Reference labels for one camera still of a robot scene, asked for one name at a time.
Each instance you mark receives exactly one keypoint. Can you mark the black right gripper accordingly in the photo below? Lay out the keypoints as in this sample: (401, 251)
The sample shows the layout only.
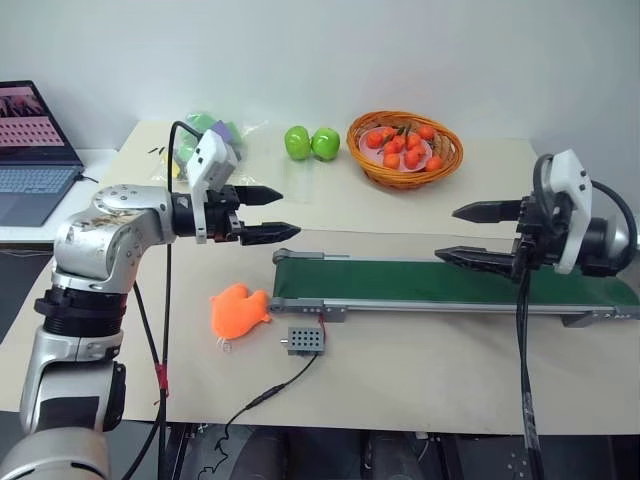
(540, 235)

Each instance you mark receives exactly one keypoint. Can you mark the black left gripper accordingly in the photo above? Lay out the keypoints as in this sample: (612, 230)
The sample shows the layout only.
(222, 220)

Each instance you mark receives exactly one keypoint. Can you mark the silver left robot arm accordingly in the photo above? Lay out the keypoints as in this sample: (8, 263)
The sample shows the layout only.
(85, 240)

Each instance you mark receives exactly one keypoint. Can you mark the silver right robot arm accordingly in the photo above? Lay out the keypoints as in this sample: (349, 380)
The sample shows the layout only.
(606, 240)

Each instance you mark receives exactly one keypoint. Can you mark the green conveyor belt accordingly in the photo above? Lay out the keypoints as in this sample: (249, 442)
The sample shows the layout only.
(380, 280)

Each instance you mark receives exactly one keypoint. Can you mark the grey control box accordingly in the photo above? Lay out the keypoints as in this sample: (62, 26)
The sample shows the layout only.
(304, 342)

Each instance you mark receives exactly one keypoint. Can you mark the green toy apple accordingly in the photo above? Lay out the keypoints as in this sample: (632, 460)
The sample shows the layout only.
(298, 143)
(326, 145)

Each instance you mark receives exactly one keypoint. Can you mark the small orange tangerine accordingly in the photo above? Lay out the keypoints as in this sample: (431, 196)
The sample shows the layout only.
(395, 146)
(413, 141)
(434, 163)
(389, 133)
(413, 158)
(375, 140)
(426, 132)
(391, 160)

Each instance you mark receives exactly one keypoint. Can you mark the orange plush toy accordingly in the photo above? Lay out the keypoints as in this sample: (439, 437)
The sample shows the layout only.
(235, 312)

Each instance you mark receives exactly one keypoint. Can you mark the orange wicker basket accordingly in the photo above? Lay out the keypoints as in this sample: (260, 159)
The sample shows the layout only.
(400, 179)

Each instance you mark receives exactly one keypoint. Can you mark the plastic bag of toy blocks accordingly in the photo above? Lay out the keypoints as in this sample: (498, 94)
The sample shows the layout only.
(200, 125)

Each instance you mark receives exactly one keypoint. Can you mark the grey laptop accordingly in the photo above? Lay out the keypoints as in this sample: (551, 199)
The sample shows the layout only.
(30, 170)

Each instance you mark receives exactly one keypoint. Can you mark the dark rounded shape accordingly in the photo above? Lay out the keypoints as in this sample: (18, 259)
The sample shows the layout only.
(395, 457)
(270, 455)

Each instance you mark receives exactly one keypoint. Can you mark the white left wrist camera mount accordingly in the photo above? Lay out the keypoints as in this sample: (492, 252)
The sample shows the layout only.
(210, 157)

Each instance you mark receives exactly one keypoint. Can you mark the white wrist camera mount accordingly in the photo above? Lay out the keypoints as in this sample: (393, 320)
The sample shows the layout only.
(210, 157)
(575, 200)

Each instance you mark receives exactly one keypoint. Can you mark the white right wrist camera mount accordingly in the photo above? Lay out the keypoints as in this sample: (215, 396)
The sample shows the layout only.
(575, 200)

